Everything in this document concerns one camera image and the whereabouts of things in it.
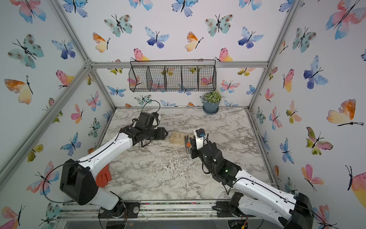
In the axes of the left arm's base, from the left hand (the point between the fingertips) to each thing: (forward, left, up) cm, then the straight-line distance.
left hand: (166, 132), depth 84 cm
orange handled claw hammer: (-6, -12, -3) cm, 14 cm away
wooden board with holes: (+5, -6, -15) cm, 17 cm away
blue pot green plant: (+30, -31, -5) cm, 44 cm away
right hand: (-9, -16, +9) cm, 21 cm away
